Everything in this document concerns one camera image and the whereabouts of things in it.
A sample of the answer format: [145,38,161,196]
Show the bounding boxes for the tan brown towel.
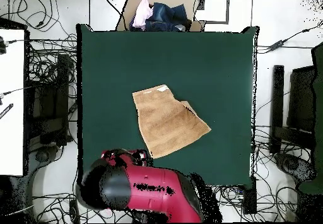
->
[132,83,212,160]

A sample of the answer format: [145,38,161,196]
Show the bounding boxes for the dark green table cloth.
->
[76,23,260,188]

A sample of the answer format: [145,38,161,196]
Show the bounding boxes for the blue denim jeans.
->
[129,3,192,32]

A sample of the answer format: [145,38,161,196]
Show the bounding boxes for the black upright stand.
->
[56,54,71,145]

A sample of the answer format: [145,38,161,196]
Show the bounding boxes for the pink garment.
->
[132,0,154,28]

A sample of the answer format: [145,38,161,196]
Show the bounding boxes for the black framed white board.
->
[195,0,231,25]

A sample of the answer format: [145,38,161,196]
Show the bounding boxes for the brown cardboard box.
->
[116,0,206,32]

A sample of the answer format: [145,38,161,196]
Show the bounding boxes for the long black bar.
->
[269,64,285,155]

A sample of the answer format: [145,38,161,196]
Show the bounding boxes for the small black box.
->
[242,176,257,215]

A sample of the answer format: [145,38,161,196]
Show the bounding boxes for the grey chair base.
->
[274,152,317,183]

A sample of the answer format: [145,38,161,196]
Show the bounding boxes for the white side table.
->
[0,28,25,177]

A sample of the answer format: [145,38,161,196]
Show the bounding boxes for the black labelled tag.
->
[0,103,14,121]

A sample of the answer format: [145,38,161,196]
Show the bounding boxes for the dark green hanging cloth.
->
[300,41,323,195]

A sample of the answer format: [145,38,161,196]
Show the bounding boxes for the black power adapter with cable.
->
[257,28,312,54]

